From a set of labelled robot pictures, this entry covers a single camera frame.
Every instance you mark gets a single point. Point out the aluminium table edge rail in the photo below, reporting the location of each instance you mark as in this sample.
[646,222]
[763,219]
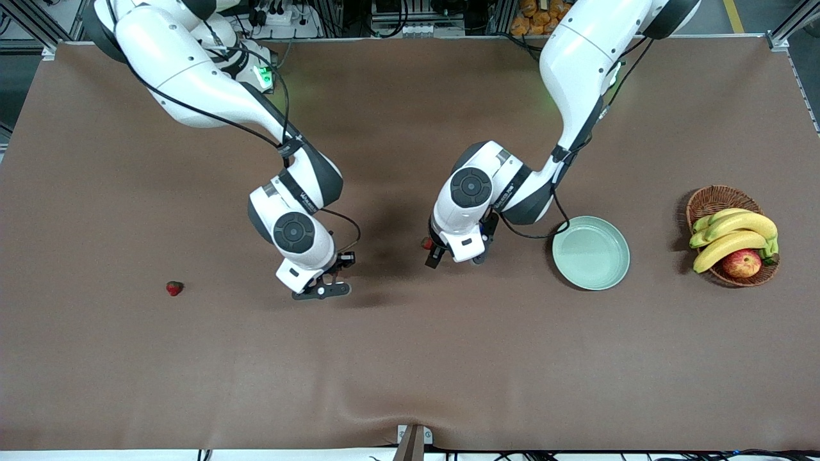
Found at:
[808,96]

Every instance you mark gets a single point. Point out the red yellow apple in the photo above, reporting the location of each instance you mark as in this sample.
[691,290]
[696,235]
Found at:
[742,264]

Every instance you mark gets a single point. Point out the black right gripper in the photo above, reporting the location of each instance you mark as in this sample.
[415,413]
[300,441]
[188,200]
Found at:
[337,262]

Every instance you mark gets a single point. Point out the bag of orange items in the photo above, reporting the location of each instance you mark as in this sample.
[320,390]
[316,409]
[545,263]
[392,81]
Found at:
[538,16]

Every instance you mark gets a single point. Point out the brown wicker basket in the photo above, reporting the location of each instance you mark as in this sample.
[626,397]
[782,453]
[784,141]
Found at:
[714,198]

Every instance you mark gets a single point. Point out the pale green round plate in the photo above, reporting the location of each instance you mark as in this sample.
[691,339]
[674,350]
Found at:
[590,254]

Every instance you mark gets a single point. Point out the aluminium frame profile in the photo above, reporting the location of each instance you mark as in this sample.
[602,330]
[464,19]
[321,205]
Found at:
[785,32]
[29,22]

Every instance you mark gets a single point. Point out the brown table mat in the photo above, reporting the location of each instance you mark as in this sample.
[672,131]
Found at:
[384,352]

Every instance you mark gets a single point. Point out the yellow banana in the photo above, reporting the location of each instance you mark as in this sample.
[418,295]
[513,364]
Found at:
[727,248]
[697,241]
[705,221]
[746,223]

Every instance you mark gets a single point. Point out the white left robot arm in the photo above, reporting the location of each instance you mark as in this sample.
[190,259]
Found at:
[576,64]

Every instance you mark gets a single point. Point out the small dark green leaf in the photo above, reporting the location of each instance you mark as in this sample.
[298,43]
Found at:
[770,260]

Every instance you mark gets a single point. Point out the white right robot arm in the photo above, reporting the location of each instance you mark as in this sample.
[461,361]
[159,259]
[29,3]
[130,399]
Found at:
[179,70]

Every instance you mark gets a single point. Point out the white power strip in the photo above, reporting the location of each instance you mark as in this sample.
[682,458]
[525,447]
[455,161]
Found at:
[285,17]

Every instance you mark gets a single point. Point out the white connector block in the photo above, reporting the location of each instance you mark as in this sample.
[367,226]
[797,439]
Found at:
[416,29]

